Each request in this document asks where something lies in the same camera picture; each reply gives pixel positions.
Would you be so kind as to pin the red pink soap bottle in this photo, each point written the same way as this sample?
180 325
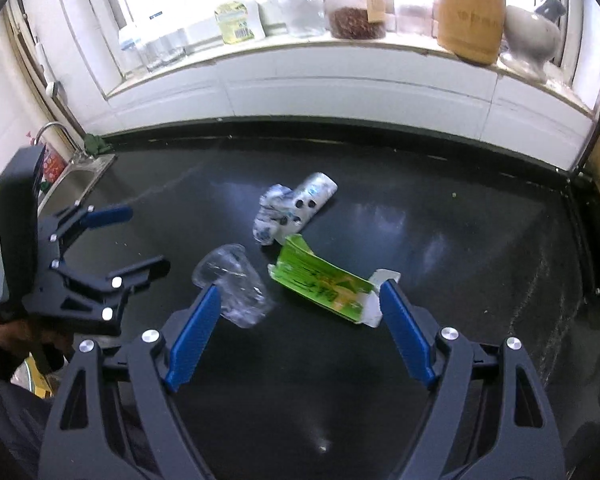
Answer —
53 163

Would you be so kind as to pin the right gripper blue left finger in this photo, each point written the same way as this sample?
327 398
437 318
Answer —
187 335

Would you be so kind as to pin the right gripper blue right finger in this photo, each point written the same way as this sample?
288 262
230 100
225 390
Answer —
415 345

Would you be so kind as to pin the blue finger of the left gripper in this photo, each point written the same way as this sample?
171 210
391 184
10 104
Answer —
108 216

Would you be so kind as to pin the stone mortar and pestle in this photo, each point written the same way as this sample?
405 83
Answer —
532 38

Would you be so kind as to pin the clear plastic cup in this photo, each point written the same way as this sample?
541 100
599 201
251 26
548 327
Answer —
244 298

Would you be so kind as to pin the person's left hand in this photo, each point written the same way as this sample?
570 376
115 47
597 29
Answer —
21 338

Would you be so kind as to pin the pink lid plastic jar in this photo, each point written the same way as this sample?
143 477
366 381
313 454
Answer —
414 16

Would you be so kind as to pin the green dish soap bottle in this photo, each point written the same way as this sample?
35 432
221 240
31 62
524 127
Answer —
232 17

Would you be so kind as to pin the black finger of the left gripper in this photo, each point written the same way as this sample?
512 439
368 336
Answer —
140 275

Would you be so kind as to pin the clear glass jars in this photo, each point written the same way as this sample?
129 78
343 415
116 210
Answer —
144 47

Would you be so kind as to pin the green snack box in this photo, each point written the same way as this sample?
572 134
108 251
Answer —
339 291

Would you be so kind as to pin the blue white wrapper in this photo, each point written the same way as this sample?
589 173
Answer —
277 217

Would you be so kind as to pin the green scrub cloth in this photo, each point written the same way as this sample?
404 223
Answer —
96 146

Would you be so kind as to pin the stainless steel sink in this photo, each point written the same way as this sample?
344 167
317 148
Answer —
75 183

